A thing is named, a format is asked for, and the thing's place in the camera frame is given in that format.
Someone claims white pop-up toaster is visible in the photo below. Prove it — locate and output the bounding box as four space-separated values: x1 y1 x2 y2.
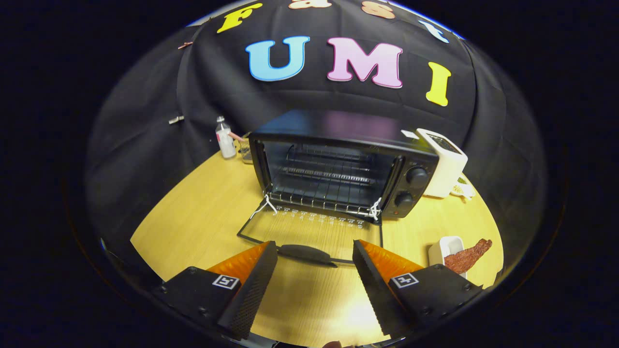
416 128 469 199

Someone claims black toaster oven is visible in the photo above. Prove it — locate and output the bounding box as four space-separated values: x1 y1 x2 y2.
236 109 441 268

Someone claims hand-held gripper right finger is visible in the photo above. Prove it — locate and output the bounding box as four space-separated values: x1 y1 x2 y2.
352 239 484 339

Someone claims black backdrop cloth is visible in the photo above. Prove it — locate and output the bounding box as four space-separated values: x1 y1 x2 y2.
87 0 547 290

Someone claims clear plastic bottle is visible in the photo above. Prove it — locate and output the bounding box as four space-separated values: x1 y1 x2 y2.
215 116 237 159

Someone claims small white dish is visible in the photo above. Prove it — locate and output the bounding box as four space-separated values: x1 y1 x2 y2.
428 236 467 278

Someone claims small clear glass container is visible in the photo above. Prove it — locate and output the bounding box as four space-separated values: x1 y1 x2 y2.
238 135 255 164

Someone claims reddish-brown bacon strip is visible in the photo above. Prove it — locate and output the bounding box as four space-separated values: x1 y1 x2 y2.
444 239 493 275

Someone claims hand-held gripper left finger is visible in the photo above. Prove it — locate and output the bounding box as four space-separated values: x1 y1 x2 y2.
152 241 279 340

